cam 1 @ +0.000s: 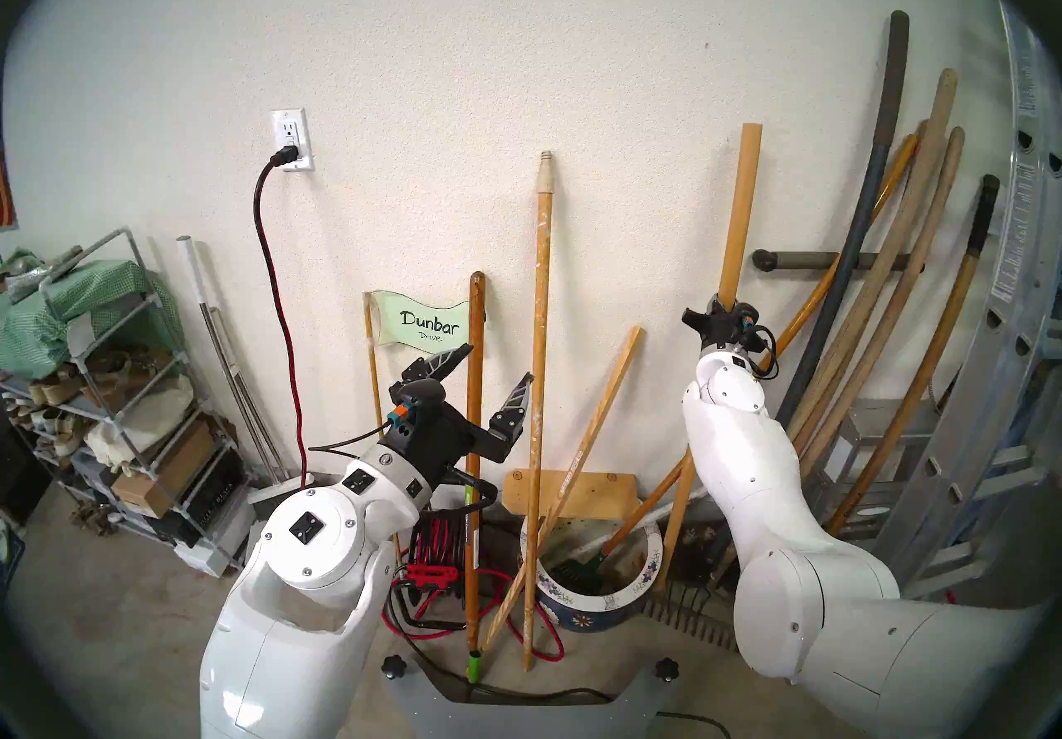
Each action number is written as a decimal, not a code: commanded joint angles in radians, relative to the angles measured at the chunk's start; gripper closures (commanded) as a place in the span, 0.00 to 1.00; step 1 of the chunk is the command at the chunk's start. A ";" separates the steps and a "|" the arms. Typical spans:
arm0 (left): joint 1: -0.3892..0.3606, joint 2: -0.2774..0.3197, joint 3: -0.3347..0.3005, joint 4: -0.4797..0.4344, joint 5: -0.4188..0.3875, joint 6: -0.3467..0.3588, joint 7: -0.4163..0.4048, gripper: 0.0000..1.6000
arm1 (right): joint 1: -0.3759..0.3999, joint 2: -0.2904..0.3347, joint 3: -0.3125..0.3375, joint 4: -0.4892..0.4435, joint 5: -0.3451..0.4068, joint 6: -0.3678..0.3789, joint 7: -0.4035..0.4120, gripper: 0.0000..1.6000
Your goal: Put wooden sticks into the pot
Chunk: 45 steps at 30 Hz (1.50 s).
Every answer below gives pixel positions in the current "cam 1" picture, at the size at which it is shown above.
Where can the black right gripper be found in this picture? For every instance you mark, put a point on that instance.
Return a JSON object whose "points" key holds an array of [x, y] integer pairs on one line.
{"points": [[723, 332]]}

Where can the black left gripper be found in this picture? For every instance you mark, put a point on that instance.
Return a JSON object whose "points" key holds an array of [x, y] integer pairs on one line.
{"points": [[452, 439]]}

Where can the plain light wooden dowel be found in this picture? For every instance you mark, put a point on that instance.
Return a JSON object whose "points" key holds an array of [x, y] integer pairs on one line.
{"points": [[742, 206]]}

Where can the paint-spattered pole with threaded tip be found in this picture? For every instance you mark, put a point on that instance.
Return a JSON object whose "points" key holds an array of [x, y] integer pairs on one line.
{"points": [[543, 289]]}

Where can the thin square wooden stick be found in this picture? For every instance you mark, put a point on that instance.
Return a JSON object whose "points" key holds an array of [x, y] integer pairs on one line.
{"points": [[593, 424]]}

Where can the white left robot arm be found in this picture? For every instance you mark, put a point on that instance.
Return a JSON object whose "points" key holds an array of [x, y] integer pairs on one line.
{"points": [[307, 546]]}

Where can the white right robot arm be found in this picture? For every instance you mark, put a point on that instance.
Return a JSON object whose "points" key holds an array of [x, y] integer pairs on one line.
{"points": [[830, 596]]}

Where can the blue floral ceramic pot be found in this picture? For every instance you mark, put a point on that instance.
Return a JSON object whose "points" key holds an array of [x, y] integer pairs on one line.
{"points": [[581, 609]]}

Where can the Dunbar Drive flag sign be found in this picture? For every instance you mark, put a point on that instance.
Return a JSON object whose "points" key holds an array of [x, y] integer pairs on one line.
{"points": [[423, 322]]}

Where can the light wooden board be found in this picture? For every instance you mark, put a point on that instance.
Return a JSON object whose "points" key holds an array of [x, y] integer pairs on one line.
{"points": [[597, 492]]}

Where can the long white pipe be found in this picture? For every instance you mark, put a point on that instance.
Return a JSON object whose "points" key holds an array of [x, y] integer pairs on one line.
{"points": [[606, 531]]}

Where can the grey metal step stool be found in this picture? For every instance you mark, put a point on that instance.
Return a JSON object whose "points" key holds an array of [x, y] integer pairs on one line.
{"points": [[888, 422]]}

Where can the white broom head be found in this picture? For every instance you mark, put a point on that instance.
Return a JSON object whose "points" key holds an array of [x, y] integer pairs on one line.
{"points": [[278, 497]]}

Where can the thin metal rod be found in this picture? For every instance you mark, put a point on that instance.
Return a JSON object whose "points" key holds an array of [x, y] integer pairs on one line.
{"points": [[236, 380]]}

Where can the white pipe and metal rods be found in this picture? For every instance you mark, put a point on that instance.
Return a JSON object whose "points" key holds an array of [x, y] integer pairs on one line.
{"points": [[205, 289]]}

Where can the black shoe box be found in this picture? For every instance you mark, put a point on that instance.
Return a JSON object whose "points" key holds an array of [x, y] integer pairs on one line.
{"points": [[207, 497]]}

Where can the black star knob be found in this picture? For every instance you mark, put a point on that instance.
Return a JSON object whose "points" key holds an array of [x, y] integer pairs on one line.
{"points": [[666, 669], [395, 668]]}

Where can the white shoe box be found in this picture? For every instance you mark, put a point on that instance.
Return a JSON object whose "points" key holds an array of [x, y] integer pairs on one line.
{"points": [[224, 546]]}

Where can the metal garden rake head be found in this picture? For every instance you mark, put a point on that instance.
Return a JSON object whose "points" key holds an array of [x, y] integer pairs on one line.
{"points": [[697, 621]]}

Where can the aluminium extension ladder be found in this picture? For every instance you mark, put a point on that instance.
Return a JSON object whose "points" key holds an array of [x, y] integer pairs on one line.
{"points": [[1016, 264]]}

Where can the brown cardboard box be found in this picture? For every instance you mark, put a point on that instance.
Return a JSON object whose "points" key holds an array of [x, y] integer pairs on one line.
{"points": [[166, 472]]}

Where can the cream fabric bag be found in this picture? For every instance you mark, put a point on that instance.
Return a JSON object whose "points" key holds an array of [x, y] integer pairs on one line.
{"points": [[149, 418]]}

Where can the green checkered cloth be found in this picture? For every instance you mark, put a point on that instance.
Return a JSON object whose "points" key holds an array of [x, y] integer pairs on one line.
{"points": [[99, 285]]}

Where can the grey metal shoe rack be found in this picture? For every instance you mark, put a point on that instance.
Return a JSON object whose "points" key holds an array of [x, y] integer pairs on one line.
{"points": [[83, 335]]}

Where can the cork wedge sandal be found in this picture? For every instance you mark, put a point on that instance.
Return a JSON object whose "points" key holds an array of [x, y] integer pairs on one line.
{"points": [[51, 389]]}

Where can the silver glitter shoe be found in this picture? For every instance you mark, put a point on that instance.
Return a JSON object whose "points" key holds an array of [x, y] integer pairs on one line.
{"points": [[46, 268]]}

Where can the red striped flag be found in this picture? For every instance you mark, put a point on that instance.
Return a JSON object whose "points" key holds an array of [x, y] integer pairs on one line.
{"points": [[7, 202]]}

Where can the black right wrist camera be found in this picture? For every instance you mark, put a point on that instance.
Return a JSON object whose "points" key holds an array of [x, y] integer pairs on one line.
{"points": [[751, 321]]}

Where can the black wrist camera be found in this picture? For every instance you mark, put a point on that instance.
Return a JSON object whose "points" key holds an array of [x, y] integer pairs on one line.
{"points": [[751, 321], [416, 401]]}

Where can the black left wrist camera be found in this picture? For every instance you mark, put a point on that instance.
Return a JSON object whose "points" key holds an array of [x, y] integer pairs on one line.
{"points": [[416, 401]]}

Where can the grey wall peg bar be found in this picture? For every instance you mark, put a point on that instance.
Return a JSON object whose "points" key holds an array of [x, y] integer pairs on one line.
{"points": [[796, 261]]}

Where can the white wall outlet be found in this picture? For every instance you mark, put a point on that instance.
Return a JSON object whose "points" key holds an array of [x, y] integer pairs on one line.
{"points": [[294, 123]]}

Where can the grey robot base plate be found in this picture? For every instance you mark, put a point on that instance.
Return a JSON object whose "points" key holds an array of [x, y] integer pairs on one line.
{"points": [[531, 721]]}

